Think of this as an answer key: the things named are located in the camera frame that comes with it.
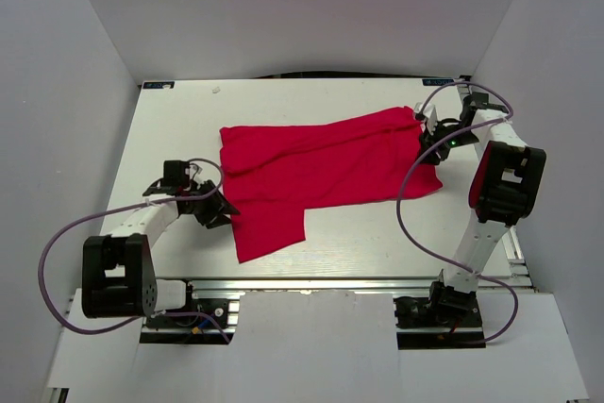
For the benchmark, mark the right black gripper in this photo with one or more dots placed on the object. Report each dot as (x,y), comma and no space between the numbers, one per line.
(428,141)

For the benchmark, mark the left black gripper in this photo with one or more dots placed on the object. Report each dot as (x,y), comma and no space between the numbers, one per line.
(218,205)

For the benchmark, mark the red t-shirt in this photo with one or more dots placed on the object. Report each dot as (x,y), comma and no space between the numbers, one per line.
(273,174)

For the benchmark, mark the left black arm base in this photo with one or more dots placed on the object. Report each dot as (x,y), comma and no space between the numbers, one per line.
(208,317)

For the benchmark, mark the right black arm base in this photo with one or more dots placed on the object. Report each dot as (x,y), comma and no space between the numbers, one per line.
(418,328)

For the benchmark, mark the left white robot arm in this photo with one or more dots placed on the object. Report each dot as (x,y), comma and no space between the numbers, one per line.
(118,276)

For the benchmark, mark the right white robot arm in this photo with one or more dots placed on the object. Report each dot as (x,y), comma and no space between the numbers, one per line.
(442,299)

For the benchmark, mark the right blue corner label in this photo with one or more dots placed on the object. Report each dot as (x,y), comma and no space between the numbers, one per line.
(436,82)

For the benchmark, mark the blue corner label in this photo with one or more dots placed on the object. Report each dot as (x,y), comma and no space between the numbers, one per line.
(436,82)
(158,85)

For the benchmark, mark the left blue corner label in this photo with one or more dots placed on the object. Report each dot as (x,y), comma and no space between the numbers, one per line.
(158,85)

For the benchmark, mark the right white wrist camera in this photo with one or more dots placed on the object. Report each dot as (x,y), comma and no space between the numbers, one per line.
(426,115)

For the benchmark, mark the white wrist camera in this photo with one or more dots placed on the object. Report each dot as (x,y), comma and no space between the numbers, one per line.
(194,170)
(426,115)

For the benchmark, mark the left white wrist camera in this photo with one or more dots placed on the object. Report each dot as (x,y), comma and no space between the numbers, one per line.
(194,170)

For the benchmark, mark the aluminium front table rail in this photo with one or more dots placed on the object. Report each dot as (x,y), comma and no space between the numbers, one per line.
(233,288)

